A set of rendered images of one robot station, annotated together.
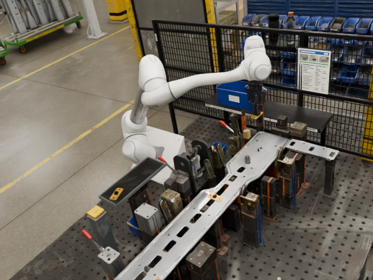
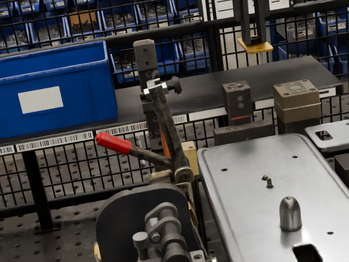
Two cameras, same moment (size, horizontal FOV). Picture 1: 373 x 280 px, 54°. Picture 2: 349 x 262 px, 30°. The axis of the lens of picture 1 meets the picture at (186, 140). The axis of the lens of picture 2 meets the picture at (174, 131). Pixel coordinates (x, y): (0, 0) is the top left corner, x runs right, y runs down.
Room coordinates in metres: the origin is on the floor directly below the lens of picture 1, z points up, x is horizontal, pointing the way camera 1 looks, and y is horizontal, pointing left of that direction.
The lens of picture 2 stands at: (1.24, 0.38, 1.54)
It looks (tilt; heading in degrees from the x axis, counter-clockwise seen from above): 23 degrees down; 313
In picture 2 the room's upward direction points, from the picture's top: 9 degrees counter-clockwise
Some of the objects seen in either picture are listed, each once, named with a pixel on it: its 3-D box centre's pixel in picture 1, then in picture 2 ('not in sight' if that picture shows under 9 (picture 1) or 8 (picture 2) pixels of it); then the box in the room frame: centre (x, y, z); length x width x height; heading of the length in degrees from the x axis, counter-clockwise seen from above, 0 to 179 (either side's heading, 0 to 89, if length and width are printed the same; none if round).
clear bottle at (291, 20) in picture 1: (290, 28); not in sight; (2.32, -0.79, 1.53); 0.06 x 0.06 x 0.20
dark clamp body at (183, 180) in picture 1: (185, 203); not in sight; (1.56, 0.07, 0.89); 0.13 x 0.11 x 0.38; 46
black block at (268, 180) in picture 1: (269, 199); not in sight; (1.53, -0.41, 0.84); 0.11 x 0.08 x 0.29; 46
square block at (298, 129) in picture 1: (298, 148); (301, 165); (1.89, -0.70, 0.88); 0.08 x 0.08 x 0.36; 46
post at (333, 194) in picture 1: (329, 175); not in sight; (1.63, -0.80, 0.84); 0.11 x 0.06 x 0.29; 46
